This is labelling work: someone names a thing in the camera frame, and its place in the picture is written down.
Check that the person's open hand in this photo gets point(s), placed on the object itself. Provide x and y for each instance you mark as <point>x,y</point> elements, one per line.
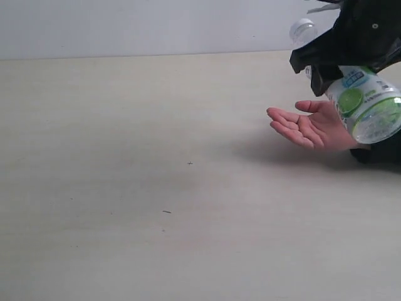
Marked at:
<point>318,127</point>

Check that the black sleeved forearm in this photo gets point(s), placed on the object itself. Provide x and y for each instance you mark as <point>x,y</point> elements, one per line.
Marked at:
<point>384,152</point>

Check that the lime label clear bottle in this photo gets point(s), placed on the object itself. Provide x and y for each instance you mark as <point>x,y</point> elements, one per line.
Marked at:
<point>367,105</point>

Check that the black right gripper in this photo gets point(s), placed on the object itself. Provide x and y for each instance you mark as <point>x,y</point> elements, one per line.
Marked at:
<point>365,33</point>

